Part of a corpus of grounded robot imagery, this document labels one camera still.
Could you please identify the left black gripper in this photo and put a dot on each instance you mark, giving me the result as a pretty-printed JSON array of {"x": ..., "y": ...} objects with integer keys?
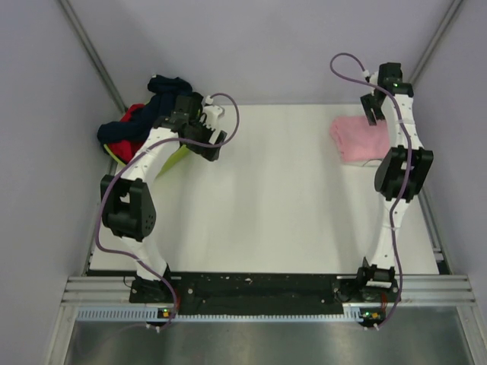
[{"x": 209, "y": 153}]

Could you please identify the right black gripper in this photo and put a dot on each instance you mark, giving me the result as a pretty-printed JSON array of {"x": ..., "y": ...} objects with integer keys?
[{"x": 368, "y": 100}]

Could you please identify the pink t shirt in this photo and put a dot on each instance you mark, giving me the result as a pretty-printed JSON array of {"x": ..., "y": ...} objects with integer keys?
[{"x": 359, "y": 142}]

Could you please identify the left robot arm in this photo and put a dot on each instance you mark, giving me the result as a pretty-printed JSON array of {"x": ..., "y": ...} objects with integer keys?
[{"x": 129, "y": 211}]

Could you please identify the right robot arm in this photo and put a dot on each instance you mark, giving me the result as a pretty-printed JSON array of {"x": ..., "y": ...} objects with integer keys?
[{"x": 401, "y": 174}]

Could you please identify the lime green plastic basket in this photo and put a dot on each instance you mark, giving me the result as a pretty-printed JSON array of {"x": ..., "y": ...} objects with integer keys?
[{"x": 175, "y": 158}]

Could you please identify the white printed folded t shirt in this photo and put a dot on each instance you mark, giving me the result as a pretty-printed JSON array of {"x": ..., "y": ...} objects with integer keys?
[{"x": 368, "y": 163}]

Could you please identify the navy blue t shirt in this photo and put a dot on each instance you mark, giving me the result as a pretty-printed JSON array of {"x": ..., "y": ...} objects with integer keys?
[{"x": 165, "y": 91}]

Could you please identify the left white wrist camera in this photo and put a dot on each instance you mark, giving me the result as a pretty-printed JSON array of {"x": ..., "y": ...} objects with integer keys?
[{"x": 211, "y": 114}]

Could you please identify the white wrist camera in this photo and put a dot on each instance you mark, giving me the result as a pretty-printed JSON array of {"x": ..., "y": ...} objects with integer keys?
[
  {"x": 370, "y": 77},
  {"x": 211, "y": 114}
]

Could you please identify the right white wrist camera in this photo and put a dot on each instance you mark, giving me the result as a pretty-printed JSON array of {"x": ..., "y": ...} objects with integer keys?
[{"x": 370, "y": 77}]

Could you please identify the right aluminium corner post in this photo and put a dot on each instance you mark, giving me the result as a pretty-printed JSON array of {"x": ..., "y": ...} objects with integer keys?
[{"x": 422, "y": 30}]

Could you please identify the aluminium corner post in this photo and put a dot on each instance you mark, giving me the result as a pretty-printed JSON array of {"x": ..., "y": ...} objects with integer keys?
[
  {"x": 89, "y": 48},
  {"x": 422, "y": 30}
]

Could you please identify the left aluminium corner post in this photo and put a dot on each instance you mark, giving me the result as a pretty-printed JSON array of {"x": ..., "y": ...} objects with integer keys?
[{"x": 89, "y": 48}]

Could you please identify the aluminium frame rail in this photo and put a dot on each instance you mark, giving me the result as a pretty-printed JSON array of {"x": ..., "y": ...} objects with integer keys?
[{"x": 418, "y": 290}]

